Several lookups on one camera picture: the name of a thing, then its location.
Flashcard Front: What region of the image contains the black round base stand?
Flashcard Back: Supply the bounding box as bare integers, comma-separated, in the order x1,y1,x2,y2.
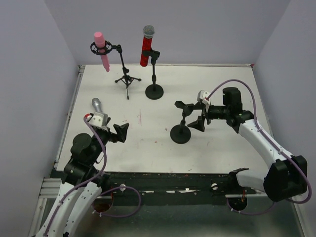
170,101,194,144
143,49,164,100

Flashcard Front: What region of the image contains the silver microphone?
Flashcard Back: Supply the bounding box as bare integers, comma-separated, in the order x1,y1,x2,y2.
91,98,103,113

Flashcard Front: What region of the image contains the black tripod shock mount stand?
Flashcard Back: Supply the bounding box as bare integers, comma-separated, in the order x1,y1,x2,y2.
90,41,141,100

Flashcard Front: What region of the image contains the red glitter microphone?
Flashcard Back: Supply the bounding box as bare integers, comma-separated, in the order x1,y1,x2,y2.
140,25,155,67

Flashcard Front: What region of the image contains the pink microphone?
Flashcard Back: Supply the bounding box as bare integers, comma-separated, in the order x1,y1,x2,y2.
94,32,110,72

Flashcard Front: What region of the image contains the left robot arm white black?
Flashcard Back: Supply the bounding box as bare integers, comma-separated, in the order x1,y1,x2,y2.
36,123,129,237

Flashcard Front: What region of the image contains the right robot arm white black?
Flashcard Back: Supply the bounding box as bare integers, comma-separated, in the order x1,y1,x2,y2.
188,87,308,202

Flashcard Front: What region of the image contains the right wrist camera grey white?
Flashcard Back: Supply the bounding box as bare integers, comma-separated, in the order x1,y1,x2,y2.
197,90,211,112

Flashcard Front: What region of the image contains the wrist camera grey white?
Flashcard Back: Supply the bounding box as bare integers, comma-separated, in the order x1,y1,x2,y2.
197,90,211,112
84,112,111,130

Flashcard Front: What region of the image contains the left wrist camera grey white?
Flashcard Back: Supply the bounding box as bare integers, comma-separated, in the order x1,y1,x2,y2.
84,112,111,130

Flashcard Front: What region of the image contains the black mounting base plate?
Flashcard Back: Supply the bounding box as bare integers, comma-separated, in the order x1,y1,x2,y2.
94,172,255,206

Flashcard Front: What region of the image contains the aluminium rail frame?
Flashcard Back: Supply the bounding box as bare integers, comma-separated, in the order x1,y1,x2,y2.
27,64,302,237

